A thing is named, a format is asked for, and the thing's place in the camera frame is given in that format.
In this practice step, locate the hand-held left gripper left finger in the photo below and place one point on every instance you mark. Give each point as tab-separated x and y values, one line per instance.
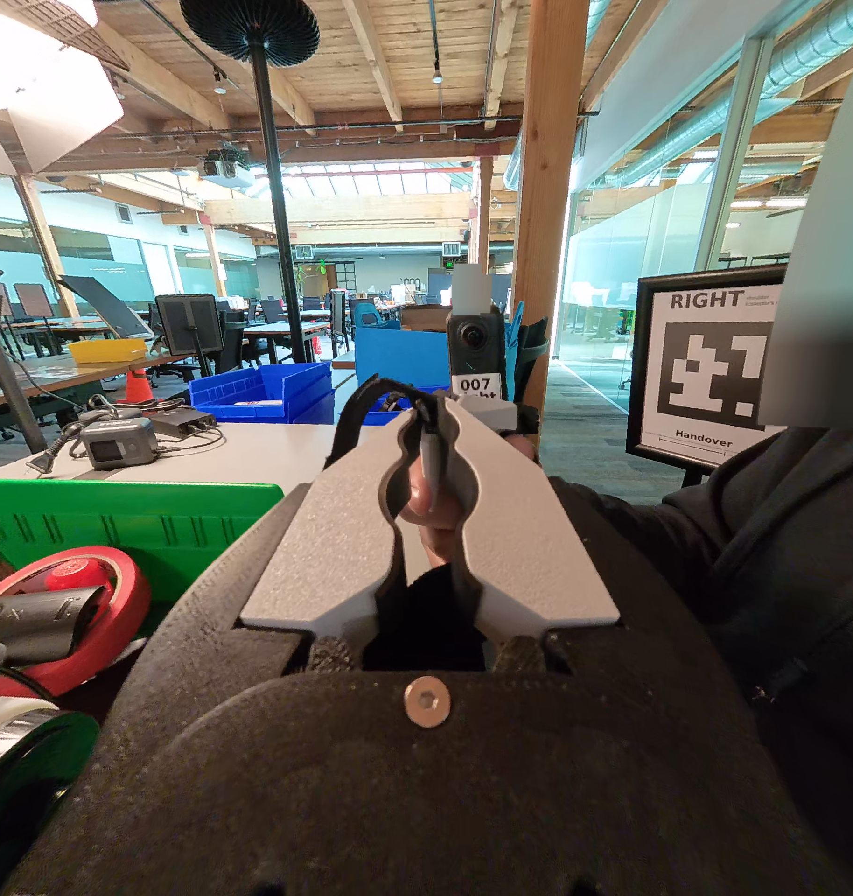
322	560

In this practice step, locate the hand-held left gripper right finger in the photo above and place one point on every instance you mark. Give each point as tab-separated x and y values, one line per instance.
532	560

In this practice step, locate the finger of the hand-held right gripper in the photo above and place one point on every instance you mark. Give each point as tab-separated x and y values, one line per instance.
490	415

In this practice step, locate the green plastic bin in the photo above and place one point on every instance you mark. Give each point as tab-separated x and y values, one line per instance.
133	518

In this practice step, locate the person's right forearm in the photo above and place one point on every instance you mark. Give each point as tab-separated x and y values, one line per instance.
735	588

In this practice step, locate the person's right hand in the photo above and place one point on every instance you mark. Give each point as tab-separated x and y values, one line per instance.
434	511

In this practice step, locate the blue plastic bin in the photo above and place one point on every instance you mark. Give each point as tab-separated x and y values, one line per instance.
266	392
388	410

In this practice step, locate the grey metal device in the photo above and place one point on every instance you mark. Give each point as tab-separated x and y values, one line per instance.
182	420
119	444

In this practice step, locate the red round tool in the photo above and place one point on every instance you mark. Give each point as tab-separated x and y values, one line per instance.
98	595

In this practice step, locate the orange traffic cone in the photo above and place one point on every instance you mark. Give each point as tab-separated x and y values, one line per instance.
140	388

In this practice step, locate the black monitor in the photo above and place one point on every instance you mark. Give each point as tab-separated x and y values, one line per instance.
189	325

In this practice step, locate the yellow box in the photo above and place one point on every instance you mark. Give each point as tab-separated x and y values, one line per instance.
108	350

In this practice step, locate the ceiling projector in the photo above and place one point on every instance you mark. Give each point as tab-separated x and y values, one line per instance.
228	168

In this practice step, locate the wooden workbench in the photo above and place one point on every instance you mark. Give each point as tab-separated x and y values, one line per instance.
63	378

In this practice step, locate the grey laptop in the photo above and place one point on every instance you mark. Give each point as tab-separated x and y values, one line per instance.
102	305

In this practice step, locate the silver metal stand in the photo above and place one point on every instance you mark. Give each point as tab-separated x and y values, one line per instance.
14	378

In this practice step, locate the white cylinder with black cap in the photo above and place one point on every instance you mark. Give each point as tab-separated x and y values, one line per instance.
28	770

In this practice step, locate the black round lamp stand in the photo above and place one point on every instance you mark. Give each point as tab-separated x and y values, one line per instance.
252	21

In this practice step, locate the large silver air duct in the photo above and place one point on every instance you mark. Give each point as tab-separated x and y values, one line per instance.
805	56

